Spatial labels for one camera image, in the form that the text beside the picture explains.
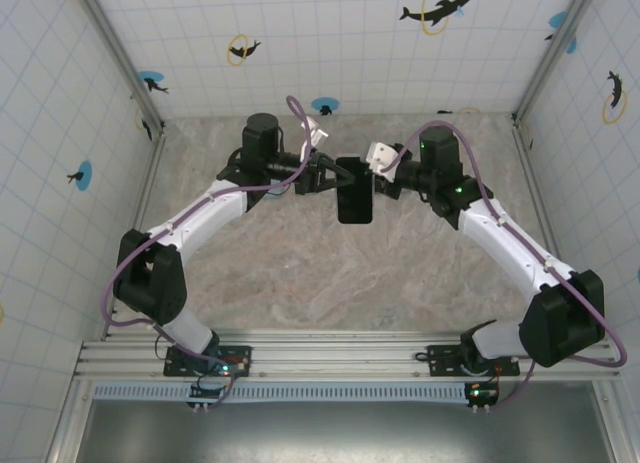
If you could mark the black connector board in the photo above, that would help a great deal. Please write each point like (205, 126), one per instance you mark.
(207, 393)
(482, 394)

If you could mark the aluminium side rail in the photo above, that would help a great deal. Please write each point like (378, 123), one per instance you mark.
(540, 193)
(149, 173)

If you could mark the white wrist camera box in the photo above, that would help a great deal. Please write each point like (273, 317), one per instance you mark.
(382, 157)
(315, 132)

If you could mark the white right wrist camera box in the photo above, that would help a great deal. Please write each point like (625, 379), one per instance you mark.
(382, 157)

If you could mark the black smartphone teal frame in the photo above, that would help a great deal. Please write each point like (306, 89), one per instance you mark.
(355, 203)

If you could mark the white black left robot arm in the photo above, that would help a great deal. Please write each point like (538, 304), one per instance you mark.
(150, 283)

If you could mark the aluminium frame beam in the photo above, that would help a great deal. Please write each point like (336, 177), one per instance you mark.
(340, 355)

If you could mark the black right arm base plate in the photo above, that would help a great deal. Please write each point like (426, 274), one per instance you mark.
(442, 363)

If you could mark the aluminium frame leg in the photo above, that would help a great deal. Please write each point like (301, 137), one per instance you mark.
(611, 423)
(70, 428)

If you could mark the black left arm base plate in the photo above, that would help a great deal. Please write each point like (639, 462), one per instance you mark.
(172, 369)

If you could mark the aluminium corner post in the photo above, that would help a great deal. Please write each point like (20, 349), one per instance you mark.
(122, 58)
(555, 53)

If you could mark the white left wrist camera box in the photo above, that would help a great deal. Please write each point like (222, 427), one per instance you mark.
(315, 132)

